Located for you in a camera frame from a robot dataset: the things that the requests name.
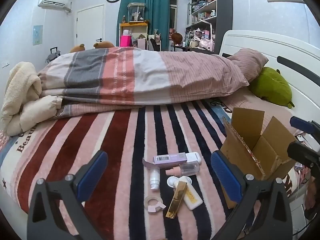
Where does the grey suitcase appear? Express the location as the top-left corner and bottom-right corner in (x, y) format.
(45, 47), (62, 63)

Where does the green plush toy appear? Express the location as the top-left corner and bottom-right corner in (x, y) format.
(249, 67), (295, 109)

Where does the white bed headboard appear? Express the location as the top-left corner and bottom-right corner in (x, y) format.
(219, 30), (320, 120)

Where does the small blue wall poster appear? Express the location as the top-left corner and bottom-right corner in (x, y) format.
(33, 25), (43, 46)

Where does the teal curtain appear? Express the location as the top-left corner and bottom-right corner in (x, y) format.
(117, 0), (171, 48)

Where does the gold lipstick box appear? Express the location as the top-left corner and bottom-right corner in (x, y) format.
(165, 181), (188, 218)

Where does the purple carton box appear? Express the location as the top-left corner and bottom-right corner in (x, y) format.
(142, 152), (188, 174)

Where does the window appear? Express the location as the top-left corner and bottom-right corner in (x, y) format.
(169, 0), (178, 29)

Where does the white cream tube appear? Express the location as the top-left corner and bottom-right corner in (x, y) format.
(184, 190), (203, 210)

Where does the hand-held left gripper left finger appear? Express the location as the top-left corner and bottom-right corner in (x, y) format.
(27, 150), (108, 240)

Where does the pink plastic bag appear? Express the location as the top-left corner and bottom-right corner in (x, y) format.
(199, 38), (215, 50)

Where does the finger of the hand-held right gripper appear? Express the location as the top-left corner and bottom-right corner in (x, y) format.
(289, 116), (320, 140)
(287, 141), (320, 168)

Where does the white pump bottle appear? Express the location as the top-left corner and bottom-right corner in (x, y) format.
(149, 169), (160, 190)

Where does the glass display case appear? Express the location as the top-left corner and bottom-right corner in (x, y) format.
(127, 2), (147, 22)

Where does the dark bookshelf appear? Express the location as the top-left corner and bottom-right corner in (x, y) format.
(185, 0), (233, 53)

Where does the cream fleece blanket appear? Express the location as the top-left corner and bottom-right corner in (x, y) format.
(1, 61), (63, 137)

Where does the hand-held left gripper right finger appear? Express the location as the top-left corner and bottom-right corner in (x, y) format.
(211, 150), (293, 240)

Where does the yellow shelf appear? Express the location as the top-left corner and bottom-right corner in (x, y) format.
(119, 21), (150, 47)

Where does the white door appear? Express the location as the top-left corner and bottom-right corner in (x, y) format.
(76, 4), (105, 49)

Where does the pink grey striped quilt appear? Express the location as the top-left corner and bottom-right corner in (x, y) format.
(37, 47), (250, 113)

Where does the small white case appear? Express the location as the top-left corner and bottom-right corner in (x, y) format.
(186, 152), (202, 164)

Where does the brown cardboard box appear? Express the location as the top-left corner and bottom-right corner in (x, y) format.
(220, 107), (300, 209)

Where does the clear bottle with pink cap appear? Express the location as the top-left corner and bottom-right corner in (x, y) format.
(165, 162), (200, 177)

